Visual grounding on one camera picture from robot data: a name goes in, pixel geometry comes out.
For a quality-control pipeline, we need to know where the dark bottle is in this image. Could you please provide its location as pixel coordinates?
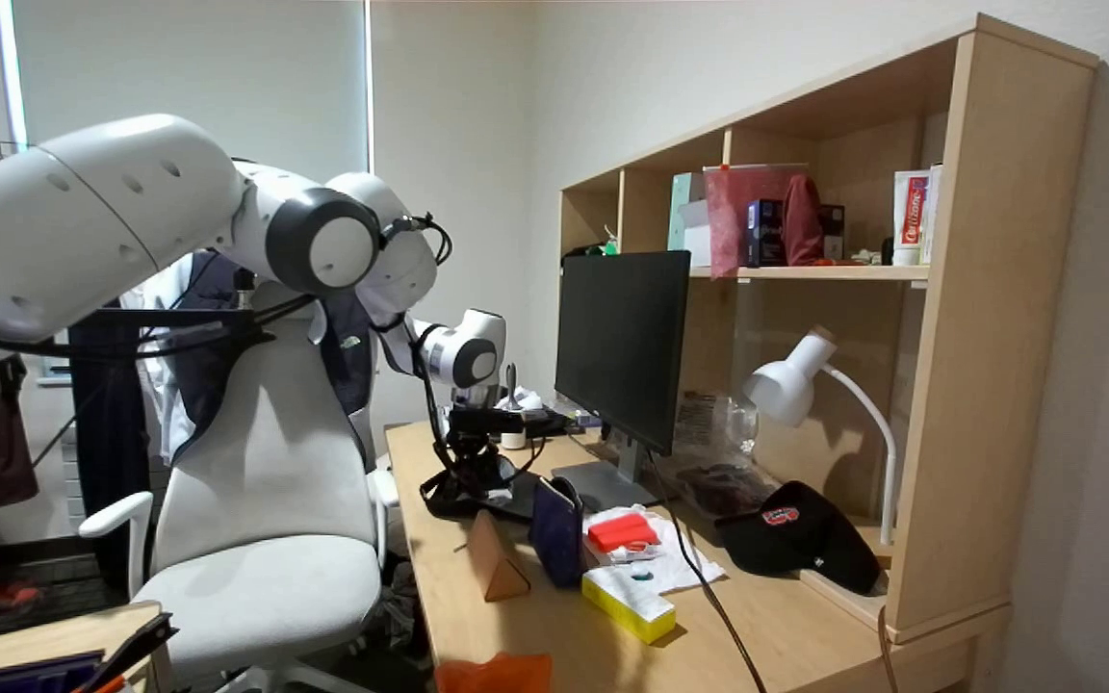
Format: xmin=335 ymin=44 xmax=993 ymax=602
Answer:
xmin=742 ymin=195 xmax=790 ymax=271

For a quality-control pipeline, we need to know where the silver monitor stand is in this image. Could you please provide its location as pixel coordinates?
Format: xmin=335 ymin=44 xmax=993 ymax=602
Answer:
xmin=550 ymin=428 xmax=661 ymax=515

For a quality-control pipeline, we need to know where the white desk lamp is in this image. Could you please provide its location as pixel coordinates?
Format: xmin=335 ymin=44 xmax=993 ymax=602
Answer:
xmin=790 ymin=324 xmax=900 ymax=551

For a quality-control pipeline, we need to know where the yellow white box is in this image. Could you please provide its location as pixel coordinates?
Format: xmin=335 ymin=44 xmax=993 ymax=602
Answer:
xmin=579 ymin=559 xmax=681 ymax=646

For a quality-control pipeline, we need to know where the orange translucent plastic piece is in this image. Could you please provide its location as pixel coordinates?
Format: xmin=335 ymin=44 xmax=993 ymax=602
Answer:
xmin=436 ymin=652 xmax=557 ymax=693

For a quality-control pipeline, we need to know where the white plastic bag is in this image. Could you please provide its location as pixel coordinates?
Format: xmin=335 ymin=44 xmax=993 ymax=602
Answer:
xmin=579 ymin=501 xmax=733 ymax=602

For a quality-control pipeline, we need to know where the red bag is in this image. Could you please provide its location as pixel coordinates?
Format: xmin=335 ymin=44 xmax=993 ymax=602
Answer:
xmin=700 ymin=163 xmax=827 ymax=281

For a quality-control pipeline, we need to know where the black desk cable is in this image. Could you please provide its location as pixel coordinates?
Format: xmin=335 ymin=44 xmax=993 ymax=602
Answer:
xmin=661 ymin=505 xmax=776 ymax=693

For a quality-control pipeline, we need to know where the white toiletry pack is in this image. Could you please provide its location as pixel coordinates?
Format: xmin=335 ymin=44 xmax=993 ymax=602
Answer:
xmin=926 ymin=167 xmax=949 ymax=271
xmin=891 ymin=167 xmax=931 ymax=271

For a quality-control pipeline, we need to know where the black cap with red logo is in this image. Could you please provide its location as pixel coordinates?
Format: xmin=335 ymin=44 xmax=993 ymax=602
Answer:
xmin=709 ymin=478 xmax=887 ymax=597

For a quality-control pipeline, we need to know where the wooden shelf unit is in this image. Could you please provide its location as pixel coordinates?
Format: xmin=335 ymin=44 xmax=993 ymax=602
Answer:
xmin=555 ymin=13 xmax=1104 ymax=693

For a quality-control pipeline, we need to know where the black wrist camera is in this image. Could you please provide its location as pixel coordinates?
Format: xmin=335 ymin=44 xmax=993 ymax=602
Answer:
xmin=447 ymin=401 xmax=579 ymax=444

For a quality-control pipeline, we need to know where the black computer monitor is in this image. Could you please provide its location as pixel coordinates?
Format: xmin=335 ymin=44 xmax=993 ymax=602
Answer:
xmin=550 ymin=248 xmax=699 ymax=461

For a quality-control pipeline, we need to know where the brown rectangular block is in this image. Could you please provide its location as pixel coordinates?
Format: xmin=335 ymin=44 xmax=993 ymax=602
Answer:
xmin=462 ymin=507 xmax=536 ymax=605

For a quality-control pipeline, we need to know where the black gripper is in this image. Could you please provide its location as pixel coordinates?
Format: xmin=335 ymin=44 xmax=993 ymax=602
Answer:
xmin=460 ymin=428 xmax=525 ymax=505

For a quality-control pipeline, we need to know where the wooden box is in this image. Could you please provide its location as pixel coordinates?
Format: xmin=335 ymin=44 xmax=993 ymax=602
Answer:
xmin=0 ymin=597 xmax=181 ymax=693

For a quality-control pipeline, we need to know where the white teal box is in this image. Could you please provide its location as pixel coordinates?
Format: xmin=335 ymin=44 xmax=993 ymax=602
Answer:
xmin=661 ymin=170 xmax=717 ymax=274

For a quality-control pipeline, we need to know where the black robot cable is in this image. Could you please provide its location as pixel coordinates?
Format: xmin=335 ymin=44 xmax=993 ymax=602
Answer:
xmin=373 ymin=208 xmax=462 ymax=474

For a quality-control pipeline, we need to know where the navy dotted pencil case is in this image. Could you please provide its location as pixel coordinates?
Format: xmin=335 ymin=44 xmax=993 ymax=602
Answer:
xmin=528 ymin=474 xmax=588 ymax=595

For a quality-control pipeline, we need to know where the dark small container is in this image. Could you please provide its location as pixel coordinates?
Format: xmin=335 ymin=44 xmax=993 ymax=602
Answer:
xmin=817 ymin=202 xmax=850 ymax=271

